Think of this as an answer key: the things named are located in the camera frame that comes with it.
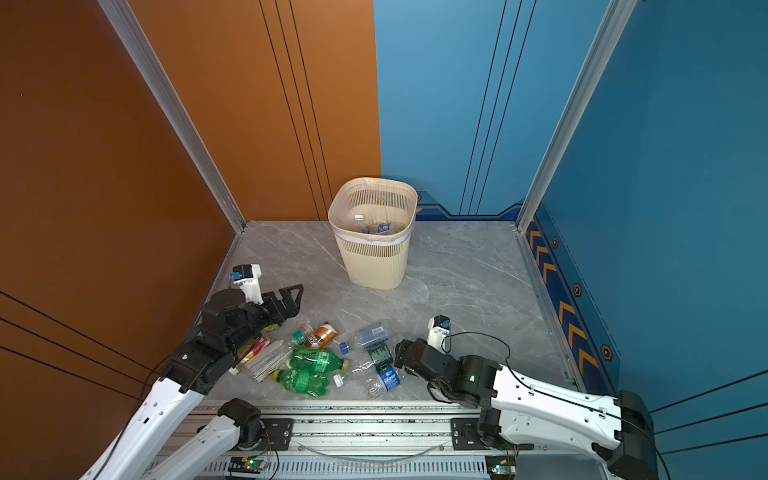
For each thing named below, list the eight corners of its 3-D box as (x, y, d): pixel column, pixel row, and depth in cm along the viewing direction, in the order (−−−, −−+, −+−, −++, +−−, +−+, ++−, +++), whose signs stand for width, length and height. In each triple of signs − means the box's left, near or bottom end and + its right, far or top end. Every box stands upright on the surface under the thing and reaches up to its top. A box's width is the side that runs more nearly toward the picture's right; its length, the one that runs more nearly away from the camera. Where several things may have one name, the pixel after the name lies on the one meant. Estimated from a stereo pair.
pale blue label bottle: (356, 356, 87) (354, 349, 83) (351, 341, 90) (349, 333, 86) (389, 342, 90) (389, 335, 86) (383, 328, 93) (383, 320, 89)
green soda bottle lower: (271, 392, 82) (265, 386, 78) (279, 370, 86) (273, 364, 81) (325, 400, 81) (321, 395, 76) (330, 378, 84) (327, 372, 80)
